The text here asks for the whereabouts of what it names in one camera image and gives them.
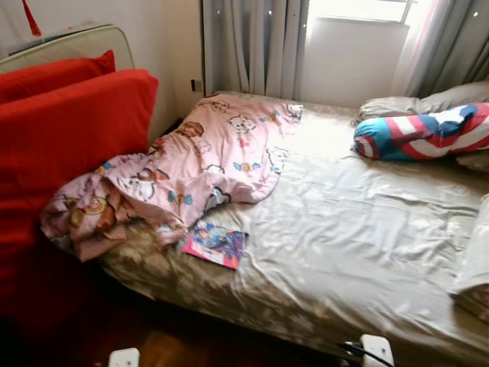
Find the colourful comic book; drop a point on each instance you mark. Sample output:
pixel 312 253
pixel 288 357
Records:
pixel 215 245

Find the pink cartoon print blanket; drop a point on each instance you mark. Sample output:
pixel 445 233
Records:
pixel 221 145

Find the bed with beige floral sheet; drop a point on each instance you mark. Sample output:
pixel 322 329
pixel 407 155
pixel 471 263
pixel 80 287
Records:
pixel 344 229

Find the large beige satin pillow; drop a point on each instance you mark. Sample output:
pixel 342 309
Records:
pixel 475 245

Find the flat beige pillow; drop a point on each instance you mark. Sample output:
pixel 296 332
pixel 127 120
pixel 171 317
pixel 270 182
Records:
pixel 475 160

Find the red white blue bolster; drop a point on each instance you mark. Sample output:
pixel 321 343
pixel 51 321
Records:
pixel 420 134

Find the beige grey pillow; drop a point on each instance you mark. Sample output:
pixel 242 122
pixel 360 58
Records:
pixel 443 99

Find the grey curtain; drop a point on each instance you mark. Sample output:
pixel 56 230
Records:
pixel 458 46
pixel 252 46

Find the bright window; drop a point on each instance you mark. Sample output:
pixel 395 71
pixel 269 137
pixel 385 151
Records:
pixel 359 9

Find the large red mattress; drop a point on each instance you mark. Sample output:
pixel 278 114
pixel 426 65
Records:
pixel 69 130

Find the beige mattress with piping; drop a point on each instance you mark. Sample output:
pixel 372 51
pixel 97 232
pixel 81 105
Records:
pixel 99 42

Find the thin red mattress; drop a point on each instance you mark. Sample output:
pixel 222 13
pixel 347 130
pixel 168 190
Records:
pixel 53 76

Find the red hanging tassel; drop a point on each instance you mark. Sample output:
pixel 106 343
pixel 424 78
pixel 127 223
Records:
pixel 30 19

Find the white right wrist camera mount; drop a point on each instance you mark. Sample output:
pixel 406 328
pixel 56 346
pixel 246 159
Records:
pixel 377 352

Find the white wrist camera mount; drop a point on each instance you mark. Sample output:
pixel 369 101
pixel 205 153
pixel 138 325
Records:
pixel 124 358
pixel 377 352

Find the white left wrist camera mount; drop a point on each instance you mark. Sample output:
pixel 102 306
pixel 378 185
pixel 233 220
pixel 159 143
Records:
pixel 124 358

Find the dark wall socket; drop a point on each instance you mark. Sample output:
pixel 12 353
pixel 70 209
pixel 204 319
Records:
pixel 196 86

